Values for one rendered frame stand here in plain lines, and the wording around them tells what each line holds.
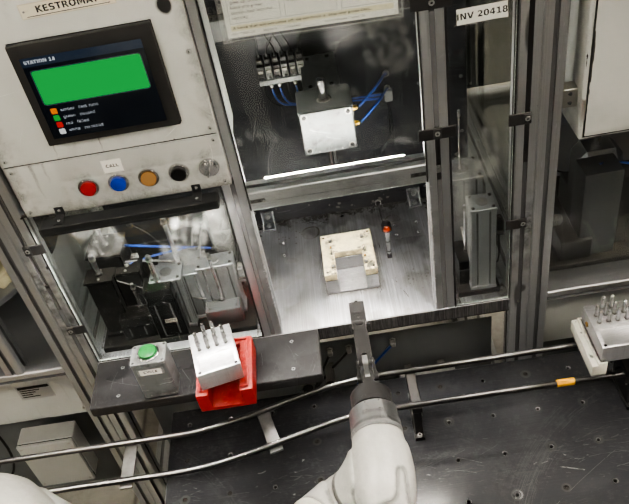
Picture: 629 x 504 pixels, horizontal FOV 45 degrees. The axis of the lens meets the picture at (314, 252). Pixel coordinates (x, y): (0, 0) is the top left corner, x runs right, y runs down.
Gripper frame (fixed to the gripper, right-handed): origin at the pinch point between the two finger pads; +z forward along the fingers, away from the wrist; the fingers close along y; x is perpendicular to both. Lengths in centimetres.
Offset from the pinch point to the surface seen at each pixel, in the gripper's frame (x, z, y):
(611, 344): -53, 2, -20
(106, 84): 37, 18, 52
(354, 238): -2.2, 44.0, -14.7
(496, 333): -51, 89, -112
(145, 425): 84, 71, -112
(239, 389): 28.8, 5.9, -20.5
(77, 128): 45, 18, 44
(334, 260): 3.6, 36.9, -14.7
